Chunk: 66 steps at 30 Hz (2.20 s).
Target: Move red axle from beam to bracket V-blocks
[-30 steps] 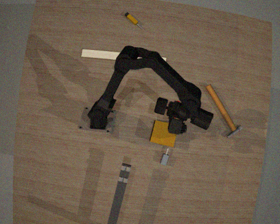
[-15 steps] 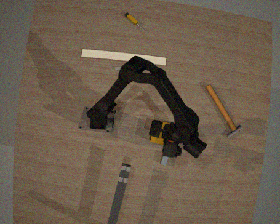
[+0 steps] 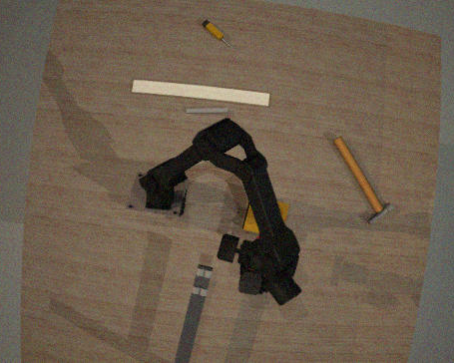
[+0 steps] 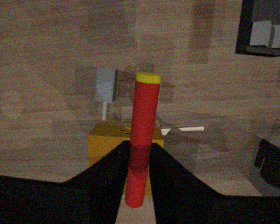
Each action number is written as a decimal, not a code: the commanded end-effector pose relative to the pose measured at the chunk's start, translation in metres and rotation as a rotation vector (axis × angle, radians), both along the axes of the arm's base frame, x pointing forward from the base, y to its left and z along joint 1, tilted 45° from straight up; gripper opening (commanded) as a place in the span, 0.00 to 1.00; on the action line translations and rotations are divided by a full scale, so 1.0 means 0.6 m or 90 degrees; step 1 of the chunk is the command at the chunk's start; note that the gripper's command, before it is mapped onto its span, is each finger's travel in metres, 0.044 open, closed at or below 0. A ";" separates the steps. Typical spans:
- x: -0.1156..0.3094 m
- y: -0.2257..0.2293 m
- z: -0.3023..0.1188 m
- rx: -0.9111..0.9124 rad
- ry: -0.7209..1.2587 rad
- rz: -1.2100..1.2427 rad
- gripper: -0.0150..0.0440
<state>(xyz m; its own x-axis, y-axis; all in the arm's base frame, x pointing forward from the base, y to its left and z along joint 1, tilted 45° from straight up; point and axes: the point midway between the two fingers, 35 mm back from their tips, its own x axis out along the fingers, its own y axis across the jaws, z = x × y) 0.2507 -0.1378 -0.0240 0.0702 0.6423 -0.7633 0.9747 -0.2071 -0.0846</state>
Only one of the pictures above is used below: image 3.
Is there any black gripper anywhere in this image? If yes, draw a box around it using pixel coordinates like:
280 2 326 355
217 234 299 277

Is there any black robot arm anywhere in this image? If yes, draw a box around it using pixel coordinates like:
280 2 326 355
140 119 302 305

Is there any yellow screwdriver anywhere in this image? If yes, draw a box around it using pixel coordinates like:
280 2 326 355
203 20 227 43

